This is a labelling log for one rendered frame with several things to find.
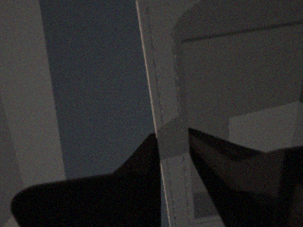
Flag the dark grey flat board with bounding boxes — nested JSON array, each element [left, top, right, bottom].
[[39, 0, 155, 180]]

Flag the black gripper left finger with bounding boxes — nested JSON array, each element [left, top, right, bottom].
[[10, 133, 161, 227]]

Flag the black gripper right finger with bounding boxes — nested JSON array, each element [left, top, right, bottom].
[[188, 128, 303, 227]]

